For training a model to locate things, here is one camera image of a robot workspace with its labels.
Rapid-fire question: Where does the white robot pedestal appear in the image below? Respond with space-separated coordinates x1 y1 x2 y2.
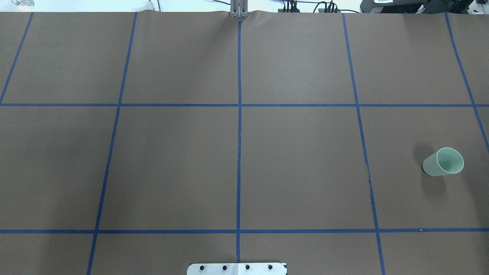
186 262 288 275

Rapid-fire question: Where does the green plastic cup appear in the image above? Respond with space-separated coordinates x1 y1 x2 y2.
421 147 465 176

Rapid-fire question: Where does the aluminium frame post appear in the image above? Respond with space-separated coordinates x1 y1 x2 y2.
230 0 249 18

